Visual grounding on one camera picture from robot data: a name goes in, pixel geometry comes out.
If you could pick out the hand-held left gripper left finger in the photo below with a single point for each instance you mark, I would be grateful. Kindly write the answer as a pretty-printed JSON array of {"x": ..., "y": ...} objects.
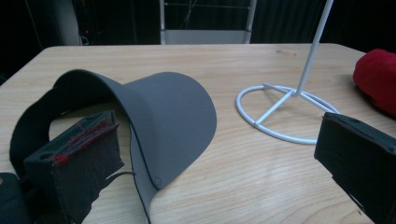
[{"x": 71, "y": 161}]

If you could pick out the grey metal table frame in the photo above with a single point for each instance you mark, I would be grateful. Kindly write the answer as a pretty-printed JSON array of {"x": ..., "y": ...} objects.
[{"x": 205, "y": 36}]

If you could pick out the red baseball cap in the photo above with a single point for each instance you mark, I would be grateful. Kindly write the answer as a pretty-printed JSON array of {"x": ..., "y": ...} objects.
[{"x": 378, "y": 77}]

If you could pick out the grey round column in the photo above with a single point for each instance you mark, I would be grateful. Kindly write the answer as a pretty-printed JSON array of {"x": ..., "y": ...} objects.
[{"x": 67, "y": 21}]

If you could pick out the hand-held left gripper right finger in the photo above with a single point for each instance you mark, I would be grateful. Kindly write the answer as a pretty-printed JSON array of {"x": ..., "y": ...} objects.
[{"x": 361, "y": 155}]

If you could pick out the grey sun visor hat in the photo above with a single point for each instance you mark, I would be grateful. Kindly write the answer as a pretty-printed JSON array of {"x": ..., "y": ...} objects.
[{"x": 174, "y": 124}]

